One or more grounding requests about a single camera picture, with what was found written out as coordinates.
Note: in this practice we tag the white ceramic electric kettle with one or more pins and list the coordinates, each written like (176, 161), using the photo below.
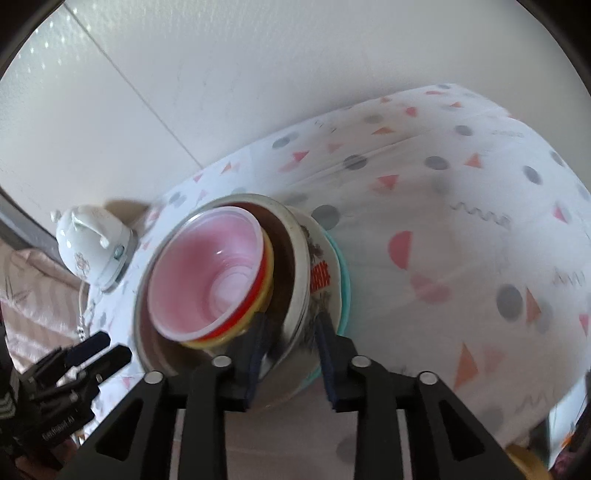
(87, 244)

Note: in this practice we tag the teal plastic plate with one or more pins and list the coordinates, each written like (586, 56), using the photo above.
(345, 286)

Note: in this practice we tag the yellow round object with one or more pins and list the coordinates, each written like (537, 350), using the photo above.
(528, 464)

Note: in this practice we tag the person's left forearm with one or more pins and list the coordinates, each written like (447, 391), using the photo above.
(9, 392)

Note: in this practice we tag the stainless steel bowl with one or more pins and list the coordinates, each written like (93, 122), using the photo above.
(281, 258)

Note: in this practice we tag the grey bed frame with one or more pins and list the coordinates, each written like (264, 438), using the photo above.
(23, 217)

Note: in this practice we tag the large white plate red print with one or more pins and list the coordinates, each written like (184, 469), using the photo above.
(323, 277)

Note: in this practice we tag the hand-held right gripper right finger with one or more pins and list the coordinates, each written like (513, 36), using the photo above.
(325, 360)

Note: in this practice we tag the yellow plastic bowl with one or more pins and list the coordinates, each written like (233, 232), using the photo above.
(217, 343)

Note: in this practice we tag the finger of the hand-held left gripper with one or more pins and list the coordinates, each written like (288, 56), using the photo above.
(92, 345)
(113, 357)

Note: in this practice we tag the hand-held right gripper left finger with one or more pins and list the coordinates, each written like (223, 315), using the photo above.
(256, 355)

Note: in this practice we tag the pink striped blanket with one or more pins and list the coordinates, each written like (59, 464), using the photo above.
(37, 300)

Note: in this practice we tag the red plastic bowl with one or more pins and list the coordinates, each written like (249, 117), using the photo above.
(207, 277)

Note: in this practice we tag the white patterned tablecloth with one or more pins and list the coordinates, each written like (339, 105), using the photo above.
(461, 254)

